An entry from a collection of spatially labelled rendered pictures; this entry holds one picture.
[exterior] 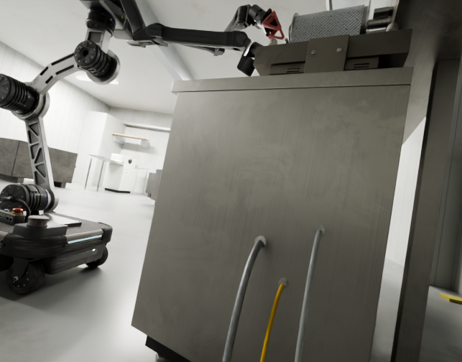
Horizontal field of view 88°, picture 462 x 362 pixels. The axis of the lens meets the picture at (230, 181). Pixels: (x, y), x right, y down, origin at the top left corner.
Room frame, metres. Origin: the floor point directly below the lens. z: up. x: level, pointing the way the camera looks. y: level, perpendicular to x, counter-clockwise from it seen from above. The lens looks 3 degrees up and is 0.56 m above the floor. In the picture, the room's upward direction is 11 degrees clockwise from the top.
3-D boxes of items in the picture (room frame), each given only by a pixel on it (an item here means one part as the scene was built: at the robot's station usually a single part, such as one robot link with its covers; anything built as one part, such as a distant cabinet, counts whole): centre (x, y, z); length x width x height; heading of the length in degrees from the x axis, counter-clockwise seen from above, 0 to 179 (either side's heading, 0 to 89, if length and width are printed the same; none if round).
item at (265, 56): (0.71, -0.22, 1.00); 0.40 x 0.16 x 0.06; 63
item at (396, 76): (1.76, -0.61, 0.88); 2.52 x 0.66 x 0.04; 153
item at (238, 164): (1.76, -0.62, 0.43); 2.52 x 0.64 x 0.86; 153
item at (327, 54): (0.62, -0.19, 0.96); 0.10 x 0.03 x 0.11; 63
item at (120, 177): (7.14, 3.24, 0.54); 2.28 x 0.57 x 1.08; 170
